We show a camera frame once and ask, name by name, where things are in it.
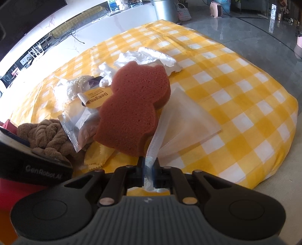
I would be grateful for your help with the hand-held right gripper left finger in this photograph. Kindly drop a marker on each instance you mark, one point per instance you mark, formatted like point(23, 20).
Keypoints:
point(141, 170)

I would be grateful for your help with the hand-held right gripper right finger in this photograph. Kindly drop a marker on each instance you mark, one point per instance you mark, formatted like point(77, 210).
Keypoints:
point(155, 170)

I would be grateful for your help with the silver wet wipes packet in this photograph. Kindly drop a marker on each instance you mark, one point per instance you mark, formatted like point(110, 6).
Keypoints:
point(70, 127)

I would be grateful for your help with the clear plastic zip bag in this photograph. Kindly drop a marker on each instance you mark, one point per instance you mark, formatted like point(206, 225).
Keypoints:
point(188, 113)

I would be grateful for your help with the brown knit plush towel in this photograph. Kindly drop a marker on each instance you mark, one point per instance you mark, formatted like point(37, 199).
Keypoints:
point(47, 136)

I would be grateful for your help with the red cardboard box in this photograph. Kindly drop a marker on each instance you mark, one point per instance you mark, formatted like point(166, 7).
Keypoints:
point(9, 195)

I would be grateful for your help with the brown bear-shaped sponge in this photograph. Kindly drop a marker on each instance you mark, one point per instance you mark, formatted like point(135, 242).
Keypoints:
point(132, 103)

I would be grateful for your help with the crumpled white tissue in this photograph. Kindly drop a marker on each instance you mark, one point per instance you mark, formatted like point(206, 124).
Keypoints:
point(106, 70)

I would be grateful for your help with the yellow checked tablecloth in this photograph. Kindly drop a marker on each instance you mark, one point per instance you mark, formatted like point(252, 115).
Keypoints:
point(236, 99)

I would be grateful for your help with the white diaper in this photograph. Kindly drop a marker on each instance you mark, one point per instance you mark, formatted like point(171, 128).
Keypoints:
point(151, 56)

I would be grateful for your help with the woven basket bag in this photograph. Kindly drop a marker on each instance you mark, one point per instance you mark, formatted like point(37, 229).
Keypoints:
point(184, 13)

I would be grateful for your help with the silver trash can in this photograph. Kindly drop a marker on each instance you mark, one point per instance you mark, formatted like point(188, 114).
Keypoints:
point(165, 10)

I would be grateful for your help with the pink space heater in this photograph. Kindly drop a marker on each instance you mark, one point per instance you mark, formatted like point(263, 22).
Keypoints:
point(216, 9)

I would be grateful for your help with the pink pot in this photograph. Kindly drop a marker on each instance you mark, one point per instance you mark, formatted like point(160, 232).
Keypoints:
point(299, 42)

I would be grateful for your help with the white carton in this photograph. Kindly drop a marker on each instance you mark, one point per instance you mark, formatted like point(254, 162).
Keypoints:
point(273, 13)

